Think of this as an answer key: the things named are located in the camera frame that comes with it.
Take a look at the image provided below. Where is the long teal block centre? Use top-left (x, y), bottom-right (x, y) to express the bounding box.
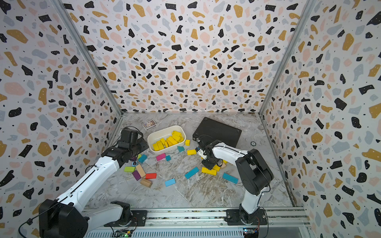
top-left (185, 167), bottom-right (199, 179)

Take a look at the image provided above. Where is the small playing card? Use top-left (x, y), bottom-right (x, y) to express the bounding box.
top-left (142, 120), bottom-right (157, 131)

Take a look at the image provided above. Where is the long tan wood block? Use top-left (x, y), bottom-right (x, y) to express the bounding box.
top-left (136, 164), bottom-right (146, 178)

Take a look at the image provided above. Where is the yellow flat block upper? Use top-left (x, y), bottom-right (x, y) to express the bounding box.
top-left (187, 149), bottom-right (197, 155)

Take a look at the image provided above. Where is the red block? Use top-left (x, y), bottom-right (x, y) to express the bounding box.
top-left (145, 173), bottom-right (157, 179)

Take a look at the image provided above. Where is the long teal block right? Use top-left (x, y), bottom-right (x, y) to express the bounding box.
top-left (223, 173), bottom-right (239, 184)

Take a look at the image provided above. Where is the green block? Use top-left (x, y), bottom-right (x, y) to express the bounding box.
top-left (124, 166), bottom-right (136, 173)

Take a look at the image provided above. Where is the light blue block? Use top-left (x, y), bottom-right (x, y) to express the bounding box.
top-left (165, 178), bottom-right (176, 187)

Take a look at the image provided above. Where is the teal wedge block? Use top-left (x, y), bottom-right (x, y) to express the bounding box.
top-left (177, 146), bottom-right (185, 152)

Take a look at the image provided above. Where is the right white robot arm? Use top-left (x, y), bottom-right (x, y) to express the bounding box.
top-left (196, 140), bottom-right (274, 225)

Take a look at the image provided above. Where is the black hard case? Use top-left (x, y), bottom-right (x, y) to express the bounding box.
top-left (192, 117), bottom-right (242, 147)

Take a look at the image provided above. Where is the teal block left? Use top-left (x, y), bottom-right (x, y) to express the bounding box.
top-left (139, 155), bottom-right (147, 163)

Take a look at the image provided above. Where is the long teal block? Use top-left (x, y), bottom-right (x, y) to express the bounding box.
top-left (223, 173), bottom-right (239, 184)
top-left (185, 167), bottom-right (199, 179)

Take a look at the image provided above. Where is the white plastic bin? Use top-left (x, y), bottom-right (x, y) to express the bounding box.
top-left (147, 126), bottom-right (187, 155)

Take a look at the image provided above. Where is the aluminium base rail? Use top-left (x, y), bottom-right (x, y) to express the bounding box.
top-left (84, 207), bottom-right (314, 238)

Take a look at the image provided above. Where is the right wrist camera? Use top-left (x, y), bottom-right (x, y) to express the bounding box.
top-left (195, 147), bottom-right (206, 160)

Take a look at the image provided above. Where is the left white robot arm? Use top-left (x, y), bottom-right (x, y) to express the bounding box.
top-left (38, 127), bottom-right (149, 238)

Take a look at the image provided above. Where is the magenta block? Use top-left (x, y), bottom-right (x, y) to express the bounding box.
top-left (156, 153), bottom-right (166, 161)

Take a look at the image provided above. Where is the long yellow block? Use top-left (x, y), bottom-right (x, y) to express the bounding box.
top-left (153, 141), bottom-right (165, 151)

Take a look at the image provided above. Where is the purple block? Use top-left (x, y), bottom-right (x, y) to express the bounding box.
top-left (132, 171), bottom-right (141, 181)

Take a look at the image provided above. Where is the yellow block pile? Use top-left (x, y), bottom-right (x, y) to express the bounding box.
top-left (201, 165), bottom-right (220, 176)

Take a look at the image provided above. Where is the natural wood block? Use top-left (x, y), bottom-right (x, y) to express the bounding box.
top-left (140, 178), bottom-right (152, 188)

